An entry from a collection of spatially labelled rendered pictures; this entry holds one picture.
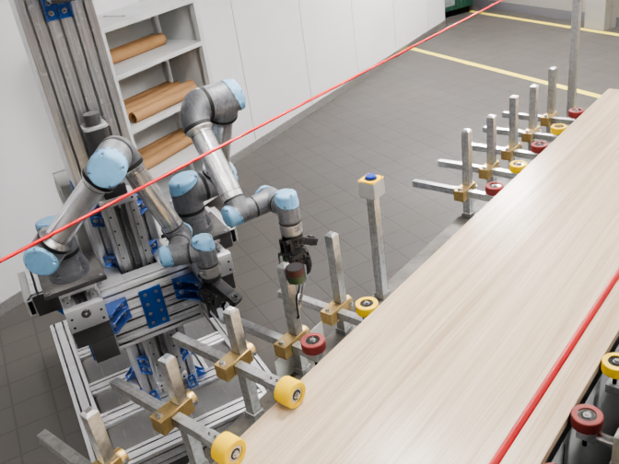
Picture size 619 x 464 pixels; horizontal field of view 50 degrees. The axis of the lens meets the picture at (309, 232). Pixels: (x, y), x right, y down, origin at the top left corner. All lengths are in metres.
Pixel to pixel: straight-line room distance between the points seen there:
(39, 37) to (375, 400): 1.62
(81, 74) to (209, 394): 1.50
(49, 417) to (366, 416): 2.15
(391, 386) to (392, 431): 0.17
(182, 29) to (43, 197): 1.56
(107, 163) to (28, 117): 2.46
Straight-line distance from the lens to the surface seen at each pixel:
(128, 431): 3.11
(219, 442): 1.81
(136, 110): 4.65
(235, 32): 5.99
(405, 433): 1.85
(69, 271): 2.55
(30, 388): 3.95
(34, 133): 4.63
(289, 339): 2.25
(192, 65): 5.16
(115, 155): 2.17
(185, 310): 2.75
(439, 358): 2.07
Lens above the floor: 2.23
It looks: 29 degrees down
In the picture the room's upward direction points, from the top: 9 degrees counter-clockwise
